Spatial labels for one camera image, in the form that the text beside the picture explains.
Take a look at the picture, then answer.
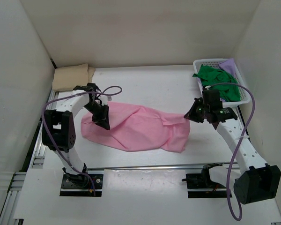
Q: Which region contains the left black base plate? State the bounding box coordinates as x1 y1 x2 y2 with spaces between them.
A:
61 173 104 190

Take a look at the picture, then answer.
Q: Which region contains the green t shirt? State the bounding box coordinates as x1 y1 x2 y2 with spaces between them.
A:
192 65 241 102

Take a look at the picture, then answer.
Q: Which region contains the lilac t shirt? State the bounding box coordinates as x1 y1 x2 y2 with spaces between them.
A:
218 58 238 83

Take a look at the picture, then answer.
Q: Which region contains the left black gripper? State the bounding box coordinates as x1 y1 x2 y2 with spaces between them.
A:
83 101 111 130

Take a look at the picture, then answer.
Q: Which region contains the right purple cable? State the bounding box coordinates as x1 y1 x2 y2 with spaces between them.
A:
205 82 256 221

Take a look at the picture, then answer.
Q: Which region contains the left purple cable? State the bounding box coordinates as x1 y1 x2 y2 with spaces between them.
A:
44 86 123 196

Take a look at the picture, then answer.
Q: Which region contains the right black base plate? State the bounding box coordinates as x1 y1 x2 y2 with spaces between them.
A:
182 173 225 189

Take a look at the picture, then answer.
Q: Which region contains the aluminium frame rail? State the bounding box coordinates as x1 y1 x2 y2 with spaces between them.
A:
0 90 63 220

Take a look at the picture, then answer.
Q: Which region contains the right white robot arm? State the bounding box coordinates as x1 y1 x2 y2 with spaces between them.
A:
184 89 281 204

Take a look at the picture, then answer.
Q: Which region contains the white front cover board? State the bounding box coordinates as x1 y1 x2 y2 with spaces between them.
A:
13 168 281 220

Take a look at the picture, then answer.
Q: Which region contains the pink t shirt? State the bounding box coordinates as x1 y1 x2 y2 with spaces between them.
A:
81 101 191 153

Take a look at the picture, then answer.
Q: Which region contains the purple cable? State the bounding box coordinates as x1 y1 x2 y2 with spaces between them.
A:
44 86 123 196
205 82 256 221

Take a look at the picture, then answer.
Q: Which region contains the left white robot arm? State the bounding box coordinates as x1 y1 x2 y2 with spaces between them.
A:
42 83 110 189

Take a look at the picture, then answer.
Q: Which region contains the white plastic basket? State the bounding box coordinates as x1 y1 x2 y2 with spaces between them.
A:
193 59 251 107

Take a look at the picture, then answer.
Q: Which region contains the beige t shirt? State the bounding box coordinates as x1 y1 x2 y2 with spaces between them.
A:
52 63 96 91

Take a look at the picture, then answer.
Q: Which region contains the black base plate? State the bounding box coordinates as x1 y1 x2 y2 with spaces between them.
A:
182 173 225 189
61 173 104 190

